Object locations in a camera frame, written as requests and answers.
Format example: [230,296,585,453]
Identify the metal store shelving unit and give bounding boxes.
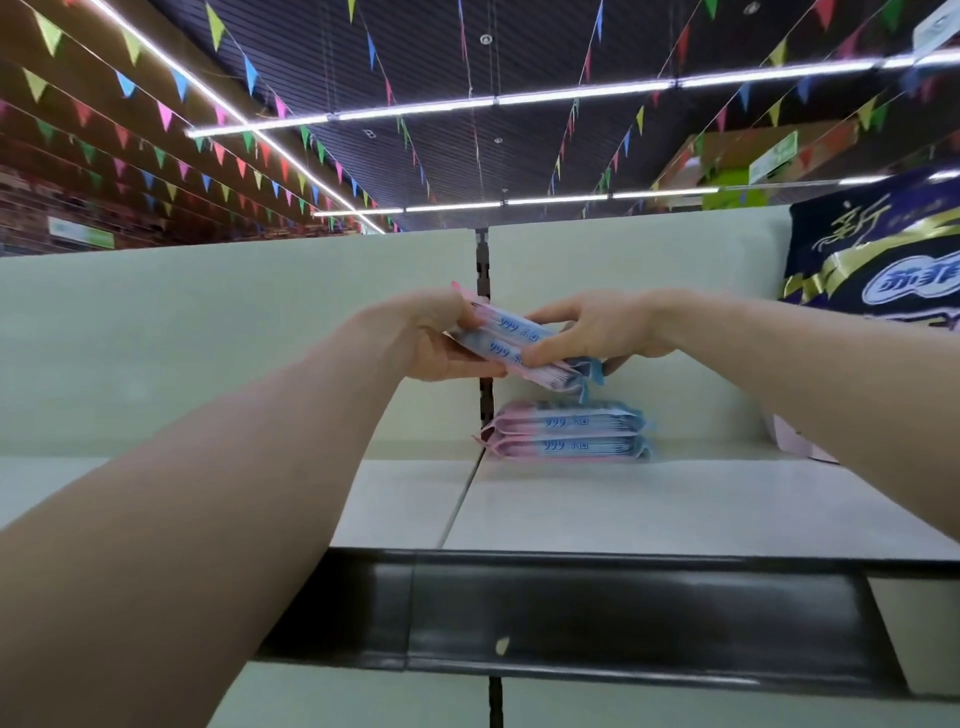
[0,207,960,728]

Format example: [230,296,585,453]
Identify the green yellow store sign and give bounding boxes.
[660,120,857,212]

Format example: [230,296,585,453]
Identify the diagonal ceiling light strip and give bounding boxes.
[90,0,389,234]

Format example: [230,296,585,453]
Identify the white green hanging sign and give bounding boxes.
[912,0,960,62]

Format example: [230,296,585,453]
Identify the strings of colourful bunting flags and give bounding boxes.
[0,0,960,249]

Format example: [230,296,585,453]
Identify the person's left forearm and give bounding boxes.
[0,300,414,728]

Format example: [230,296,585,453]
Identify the person's right hand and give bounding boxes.
[520,289,677,374]

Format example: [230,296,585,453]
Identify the pink white pack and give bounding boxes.
[762,412,842,465]

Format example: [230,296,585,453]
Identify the person's right forearm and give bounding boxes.
[652,292,960,542]

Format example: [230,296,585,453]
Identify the dark blue gold pad packet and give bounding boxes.
[780,162,960,320]

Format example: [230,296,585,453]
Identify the person's left hand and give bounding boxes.
[382,285,504,384]

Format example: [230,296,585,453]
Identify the green wall sign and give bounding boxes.
[48,217,117,251]

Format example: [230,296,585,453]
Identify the long ceiling light strip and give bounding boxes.
[187,52,960,140]

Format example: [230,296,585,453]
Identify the short ceiling light strip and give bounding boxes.
[312,168,960,219]

